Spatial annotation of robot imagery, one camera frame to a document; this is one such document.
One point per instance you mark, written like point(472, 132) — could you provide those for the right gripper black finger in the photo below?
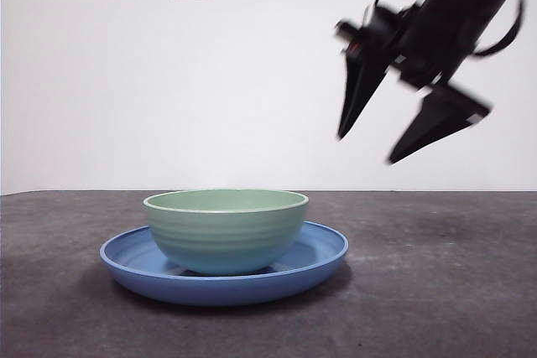
point(440, 119)
point(361, 85)

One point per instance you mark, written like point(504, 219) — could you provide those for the green bowl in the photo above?
point(226, 240)

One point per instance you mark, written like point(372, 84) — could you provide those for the blue plate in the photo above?
point(130, 280)

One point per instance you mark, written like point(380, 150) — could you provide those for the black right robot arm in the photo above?
point(457, 10)

